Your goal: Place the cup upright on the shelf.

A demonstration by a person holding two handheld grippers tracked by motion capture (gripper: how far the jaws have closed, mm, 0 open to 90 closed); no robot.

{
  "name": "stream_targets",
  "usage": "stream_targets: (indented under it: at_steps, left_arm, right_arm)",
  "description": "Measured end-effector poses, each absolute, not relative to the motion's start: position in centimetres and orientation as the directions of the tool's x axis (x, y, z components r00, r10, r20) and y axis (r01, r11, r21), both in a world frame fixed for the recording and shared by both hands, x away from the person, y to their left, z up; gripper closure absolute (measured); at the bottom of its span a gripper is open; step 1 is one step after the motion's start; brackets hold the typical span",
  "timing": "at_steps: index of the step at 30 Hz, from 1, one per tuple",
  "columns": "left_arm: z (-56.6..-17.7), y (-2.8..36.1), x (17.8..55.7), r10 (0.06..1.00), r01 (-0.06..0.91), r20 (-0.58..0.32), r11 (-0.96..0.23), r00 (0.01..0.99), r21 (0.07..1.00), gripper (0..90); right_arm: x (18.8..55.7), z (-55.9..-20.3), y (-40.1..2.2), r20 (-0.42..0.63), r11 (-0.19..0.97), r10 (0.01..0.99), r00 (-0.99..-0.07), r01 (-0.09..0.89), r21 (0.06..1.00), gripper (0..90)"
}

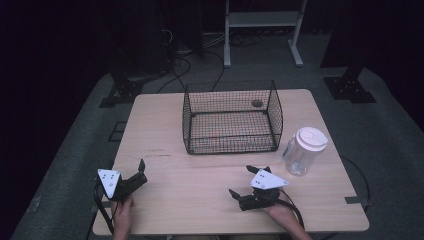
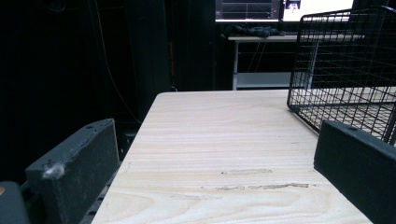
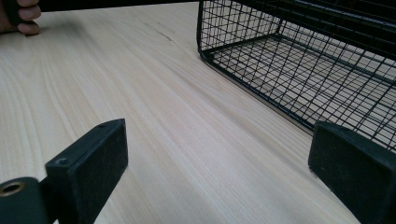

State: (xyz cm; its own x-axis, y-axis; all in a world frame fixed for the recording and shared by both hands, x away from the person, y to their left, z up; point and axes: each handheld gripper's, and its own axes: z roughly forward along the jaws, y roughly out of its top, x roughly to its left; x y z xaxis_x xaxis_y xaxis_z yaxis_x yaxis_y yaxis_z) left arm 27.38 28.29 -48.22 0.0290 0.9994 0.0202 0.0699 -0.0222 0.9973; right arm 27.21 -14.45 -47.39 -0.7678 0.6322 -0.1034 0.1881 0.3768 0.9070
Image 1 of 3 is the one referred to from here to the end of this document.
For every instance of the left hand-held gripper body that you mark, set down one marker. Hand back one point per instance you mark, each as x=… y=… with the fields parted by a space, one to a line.
x=110 y=181

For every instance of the person's left hand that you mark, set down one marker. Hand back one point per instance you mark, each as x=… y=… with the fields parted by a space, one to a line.
x=122 y=213

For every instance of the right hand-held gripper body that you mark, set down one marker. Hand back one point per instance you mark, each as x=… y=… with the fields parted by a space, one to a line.
x=268 y=180

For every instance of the white metal stand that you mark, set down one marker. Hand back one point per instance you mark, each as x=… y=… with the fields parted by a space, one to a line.
x=263 y=18

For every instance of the grey tape strip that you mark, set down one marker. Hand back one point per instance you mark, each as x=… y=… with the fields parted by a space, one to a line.
x=356 y=200

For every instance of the dark round disc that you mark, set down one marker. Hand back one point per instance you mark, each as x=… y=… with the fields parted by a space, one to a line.
x=257 y=103

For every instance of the black stand base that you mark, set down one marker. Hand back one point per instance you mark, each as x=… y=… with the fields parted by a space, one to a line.
x=350 y=88
x=125 y=91

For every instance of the person's right hand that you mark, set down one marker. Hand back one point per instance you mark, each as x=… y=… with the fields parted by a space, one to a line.
x=281 y=211

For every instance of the clear jar with white lid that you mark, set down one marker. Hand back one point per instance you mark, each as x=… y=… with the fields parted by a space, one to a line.
x=305 y=153

